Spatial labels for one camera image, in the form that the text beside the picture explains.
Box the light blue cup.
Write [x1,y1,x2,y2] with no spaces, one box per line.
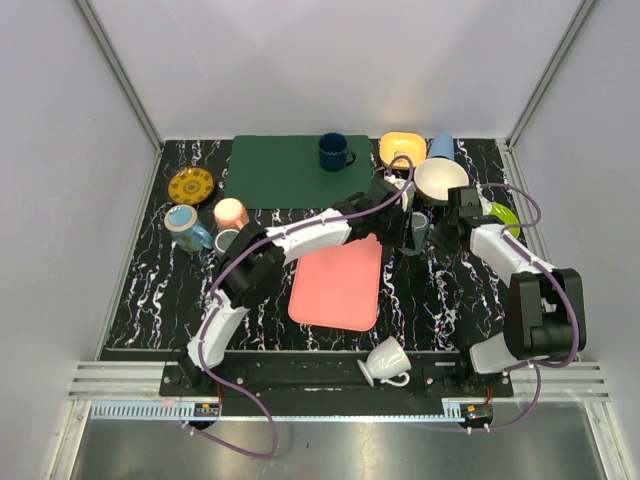
[428,132,455,160]

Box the light green mug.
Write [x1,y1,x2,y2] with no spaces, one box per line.
[383,176,416,212]

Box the small grey cup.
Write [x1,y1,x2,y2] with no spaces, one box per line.
[214,229,239,257]

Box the blue patterned mug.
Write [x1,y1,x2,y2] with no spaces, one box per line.
[164,204,213,253]

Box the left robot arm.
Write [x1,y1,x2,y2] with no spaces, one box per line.
[178,175,415,396]

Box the pink mug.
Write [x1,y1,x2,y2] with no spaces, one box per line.
[213,198,249,230]

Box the white footed teacup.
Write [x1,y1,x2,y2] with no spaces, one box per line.
[357,337,412,388]

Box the grey faceted mug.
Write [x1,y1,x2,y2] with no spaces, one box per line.
[399,211,429,256]

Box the yellow patterned saucer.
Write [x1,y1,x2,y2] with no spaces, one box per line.
[167,166,216,206]

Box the dark blue mug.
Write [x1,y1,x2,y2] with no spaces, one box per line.
[318,132,356,172]

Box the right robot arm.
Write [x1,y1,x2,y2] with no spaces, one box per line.
[430,186,586,397]

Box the yellow square bowl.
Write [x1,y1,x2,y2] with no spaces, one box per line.
[379,132,427,167]

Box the large cream bowl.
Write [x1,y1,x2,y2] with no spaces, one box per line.
[413,157,469,206]

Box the dark green mat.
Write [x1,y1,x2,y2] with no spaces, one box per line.
[224,135,373,210]

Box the lime green plate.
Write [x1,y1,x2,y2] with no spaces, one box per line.
[490,202,521,239]

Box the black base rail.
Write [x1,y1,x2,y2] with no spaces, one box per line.
[159,351,514,400]

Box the pink plastic tray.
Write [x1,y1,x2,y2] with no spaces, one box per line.
[288,235,383,332]

